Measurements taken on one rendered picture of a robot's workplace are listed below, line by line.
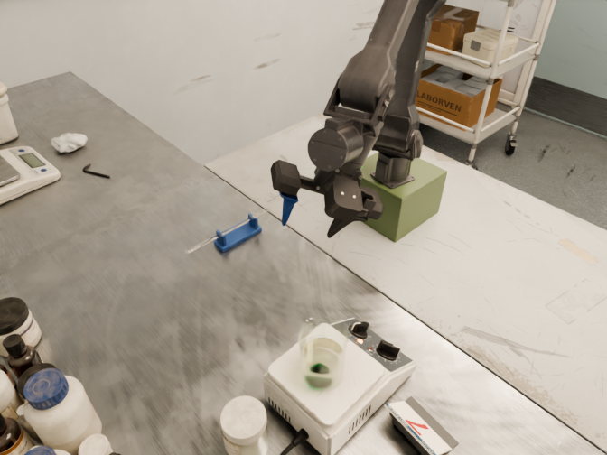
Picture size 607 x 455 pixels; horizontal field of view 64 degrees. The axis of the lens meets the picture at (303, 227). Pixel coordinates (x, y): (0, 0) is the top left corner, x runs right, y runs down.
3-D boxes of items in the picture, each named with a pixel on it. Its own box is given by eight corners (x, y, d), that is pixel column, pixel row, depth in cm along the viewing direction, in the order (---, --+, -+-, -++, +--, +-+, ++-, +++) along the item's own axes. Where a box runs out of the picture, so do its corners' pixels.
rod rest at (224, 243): (252, 223, 104) (251, 209, 102) (262, 231, 102) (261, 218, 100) (213, 244, 99) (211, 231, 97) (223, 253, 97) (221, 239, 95)
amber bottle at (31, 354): (45, 388, 74) (22, 349, 68) (18, 392, 74) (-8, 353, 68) (51, 366, 77) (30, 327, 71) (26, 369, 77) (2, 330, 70)
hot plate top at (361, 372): (324, 323, 74) (324, 320, 73) (387, 373, 67) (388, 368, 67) (264, 372, 67) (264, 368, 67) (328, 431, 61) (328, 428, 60)
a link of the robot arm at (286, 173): (288, 125, 73) (293, 143, 68) (394, 161, 80) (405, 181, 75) (268, 169, 78) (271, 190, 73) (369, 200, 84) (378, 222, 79)
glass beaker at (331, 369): (304, 400, 63) (304, 361, 58) (293, 359, 68) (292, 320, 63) (355, 388, 65) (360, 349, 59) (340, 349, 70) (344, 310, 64)
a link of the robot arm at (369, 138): (364, 99, 75) (340, 106, 67) (396, 119, 74) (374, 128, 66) (344, 138, 79) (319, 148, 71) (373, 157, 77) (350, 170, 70)
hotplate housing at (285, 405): (351, 326, 83) (354, 294, 78) (415, 373, 76) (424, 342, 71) (251, 412, 71) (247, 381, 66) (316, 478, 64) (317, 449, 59)
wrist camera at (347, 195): (329, 161, 72) (340, 184, 67) (371, 174, 75) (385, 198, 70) (312, 193, 75) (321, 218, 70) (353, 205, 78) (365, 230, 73)
